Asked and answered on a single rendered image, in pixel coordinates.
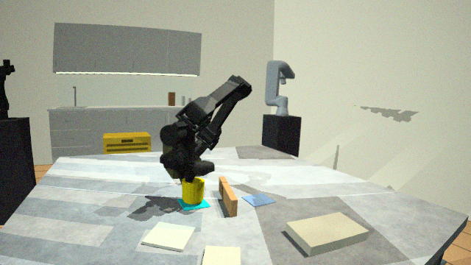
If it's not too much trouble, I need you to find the olive yellow cup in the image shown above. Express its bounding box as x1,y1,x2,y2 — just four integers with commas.
182,177,205,205

